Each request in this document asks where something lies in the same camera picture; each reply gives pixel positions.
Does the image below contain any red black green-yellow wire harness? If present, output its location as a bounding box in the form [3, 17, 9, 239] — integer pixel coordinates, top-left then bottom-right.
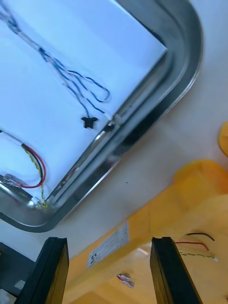
[116, 232, 218, 289]
[0, 129, 48, 209]

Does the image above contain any steel tray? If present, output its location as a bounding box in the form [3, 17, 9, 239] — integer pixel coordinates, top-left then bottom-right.
[0, 0, 205, 233]

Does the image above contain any yellow-orange plastic bin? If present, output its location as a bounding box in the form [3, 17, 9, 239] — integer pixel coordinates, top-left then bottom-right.
[218, 121, 228, 158]
[63, 159, 228, 304]

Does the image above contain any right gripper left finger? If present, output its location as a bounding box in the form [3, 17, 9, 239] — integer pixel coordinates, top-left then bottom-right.
[15, 237, 69, 304]

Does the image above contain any white paper sheet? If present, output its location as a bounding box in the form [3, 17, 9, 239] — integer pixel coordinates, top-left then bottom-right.
[0, 0, 169, 202]

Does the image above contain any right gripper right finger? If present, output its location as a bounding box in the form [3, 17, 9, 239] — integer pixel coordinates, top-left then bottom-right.
[150, 237, 204, 304]

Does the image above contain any blue-white twisted wire harness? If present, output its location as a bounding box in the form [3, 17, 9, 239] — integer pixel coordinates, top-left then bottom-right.
[0, 0, 124, 133]

